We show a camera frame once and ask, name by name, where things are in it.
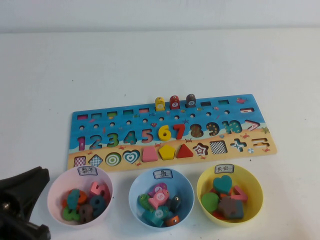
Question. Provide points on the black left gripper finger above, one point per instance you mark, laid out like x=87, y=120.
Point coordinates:
x=42, y=182
x=33, y=178

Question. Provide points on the brown star piece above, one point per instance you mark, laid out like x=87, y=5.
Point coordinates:
x=226, y=206

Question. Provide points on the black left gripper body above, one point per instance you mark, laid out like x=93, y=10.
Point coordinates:
x=15, y=197

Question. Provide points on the orange fish piece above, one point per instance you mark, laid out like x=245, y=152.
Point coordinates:
x=172, y=221

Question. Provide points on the pink greater-than sign piece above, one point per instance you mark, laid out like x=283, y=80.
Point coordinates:
x=241, y=196

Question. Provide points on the teal fish piece number two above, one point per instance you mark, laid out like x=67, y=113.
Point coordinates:
x=155, y=216

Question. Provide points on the teal heart piece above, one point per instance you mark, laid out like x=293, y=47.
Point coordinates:
x=222, y=183

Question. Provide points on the green circle piece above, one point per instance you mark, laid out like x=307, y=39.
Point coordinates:
x=209, y=202

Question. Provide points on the yellow wooden fish piece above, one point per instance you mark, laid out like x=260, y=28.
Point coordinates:
x=160, y=101

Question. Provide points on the dark teal number nine piece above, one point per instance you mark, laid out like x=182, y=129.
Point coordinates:
x=97, y=205

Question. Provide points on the yellow plastic bowl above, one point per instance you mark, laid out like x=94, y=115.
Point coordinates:
x=253, y=200

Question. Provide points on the pink trapezoid piece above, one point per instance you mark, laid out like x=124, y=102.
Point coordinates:
x=149, y=155

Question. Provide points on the orange number piece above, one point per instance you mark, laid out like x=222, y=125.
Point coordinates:
x=64, y=203

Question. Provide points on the paper label on blue bowl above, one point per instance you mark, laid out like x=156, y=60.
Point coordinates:
x=162, y=174

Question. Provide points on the green fish piece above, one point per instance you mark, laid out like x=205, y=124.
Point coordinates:
x=143, y=200

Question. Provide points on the red fish piece number seven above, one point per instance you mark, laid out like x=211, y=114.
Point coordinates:
x=174, y=100

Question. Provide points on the paper label on pink bowl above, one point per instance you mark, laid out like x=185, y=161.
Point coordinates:
x=87, y=171

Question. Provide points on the dark grey fish piece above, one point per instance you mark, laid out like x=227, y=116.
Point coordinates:
x=175, y=203

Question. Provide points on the pink plastic bowl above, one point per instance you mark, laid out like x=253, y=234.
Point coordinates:
x=56, y=197

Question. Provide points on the magenta fish piece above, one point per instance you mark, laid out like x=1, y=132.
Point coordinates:
x=160, y=187

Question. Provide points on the colourful wooden puzzle board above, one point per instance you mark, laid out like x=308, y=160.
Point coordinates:
x=215, y=117

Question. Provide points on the red triangle piece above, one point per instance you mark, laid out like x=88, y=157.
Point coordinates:
x=185, y=153

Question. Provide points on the brown fish piece number eight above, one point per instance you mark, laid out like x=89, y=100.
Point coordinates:
x=190, y=98

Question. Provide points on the orange wooden piece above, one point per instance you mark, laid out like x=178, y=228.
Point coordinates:
x=217, y=215

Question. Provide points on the yellow number six piece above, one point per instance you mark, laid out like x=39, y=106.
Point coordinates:
x=161, y=135

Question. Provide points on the yellow pentagon piece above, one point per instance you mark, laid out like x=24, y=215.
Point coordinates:
x=166, y=152

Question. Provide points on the paper label on yellow bowl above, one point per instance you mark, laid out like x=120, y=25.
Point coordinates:
x=224, y=169

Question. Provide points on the pink fish piece number five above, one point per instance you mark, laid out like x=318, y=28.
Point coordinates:
x=158, y=197

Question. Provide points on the blue plastic bowl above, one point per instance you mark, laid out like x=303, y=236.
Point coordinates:
x=186, y=197

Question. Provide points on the grey square piece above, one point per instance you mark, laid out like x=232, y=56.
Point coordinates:
x=239, y=210

